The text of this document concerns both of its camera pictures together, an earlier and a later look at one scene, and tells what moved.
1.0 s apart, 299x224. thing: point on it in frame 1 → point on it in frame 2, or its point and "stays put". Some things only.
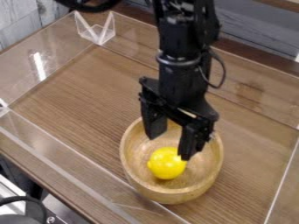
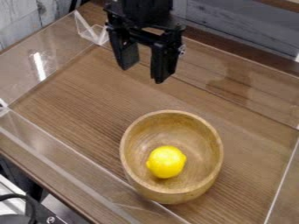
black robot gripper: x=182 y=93 → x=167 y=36
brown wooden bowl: x=192 y=183 stays put
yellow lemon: x=164 y=163 stays put
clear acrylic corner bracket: x=96 y=33 stays put
